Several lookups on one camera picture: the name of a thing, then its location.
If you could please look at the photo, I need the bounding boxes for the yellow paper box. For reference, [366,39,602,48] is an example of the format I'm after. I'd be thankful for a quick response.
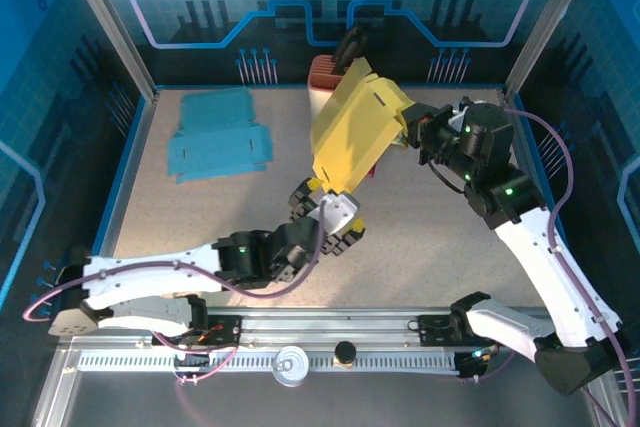
[309,57,417,196]

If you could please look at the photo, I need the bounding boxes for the blue paper box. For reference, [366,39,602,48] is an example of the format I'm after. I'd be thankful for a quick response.
[166,86,275,184]

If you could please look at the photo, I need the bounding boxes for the beige knife block orange top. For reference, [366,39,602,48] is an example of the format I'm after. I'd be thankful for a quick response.
[307,54,351,121]

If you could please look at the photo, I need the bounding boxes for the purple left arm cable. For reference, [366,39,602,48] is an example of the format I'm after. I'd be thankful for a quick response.
[22,199,329,323]

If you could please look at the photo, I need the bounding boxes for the aluminium mounting rail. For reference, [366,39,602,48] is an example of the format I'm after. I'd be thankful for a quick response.
[57,305,601,348]

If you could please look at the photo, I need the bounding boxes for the black knife handle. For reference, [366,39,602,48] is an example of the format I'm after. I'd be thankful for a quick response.
[333,26,369,73]

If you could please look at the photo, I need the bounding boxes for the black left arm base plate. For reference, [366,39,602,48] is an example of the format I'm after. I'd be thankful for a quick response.
[151,314,245,348]

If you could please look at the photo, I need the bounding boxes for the white slotted cable duct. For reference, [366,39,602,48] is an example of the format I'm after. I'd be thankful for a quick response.
[77,349,460,374]

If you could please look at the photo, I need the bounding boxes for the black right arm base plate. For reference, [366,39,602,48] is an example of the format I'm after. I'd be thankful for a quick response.
[416,314,457,348]

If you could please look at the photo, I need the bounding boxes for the aluminium frame post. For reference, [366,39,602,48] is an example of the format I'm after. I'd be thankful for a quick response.
[501,0,599,98]
[54,0,160,101]

